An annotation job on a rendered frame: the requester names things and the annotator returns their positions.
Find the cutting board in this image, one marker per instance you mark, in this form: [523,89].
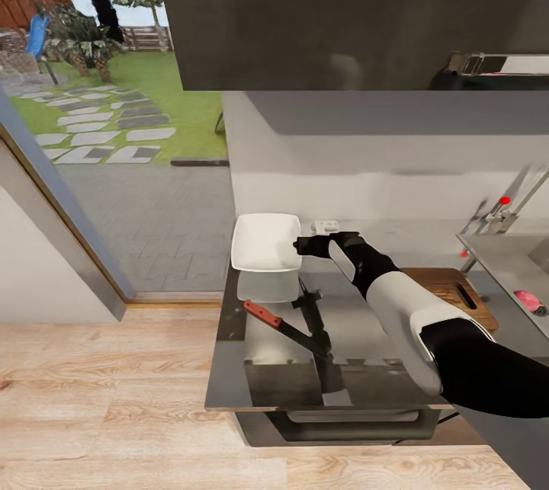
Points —
[441,280]

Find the cabinet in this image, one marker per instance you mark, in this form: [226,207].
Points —
[361,45]

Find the bowl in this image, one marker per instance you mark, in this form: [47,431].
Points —
[265,242]

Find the parer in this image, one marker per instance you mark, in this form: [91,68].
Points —
[279,323]

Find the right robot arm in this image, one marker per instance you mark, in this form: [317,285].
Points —
[502,394]

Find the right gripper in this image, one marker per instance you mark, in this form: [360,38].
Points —
[308,245]

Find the vidalia onion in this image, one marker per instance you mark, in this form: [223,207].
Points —
[530,301]

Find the fixed window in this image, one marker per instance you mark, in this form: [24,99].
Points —
[93,110]

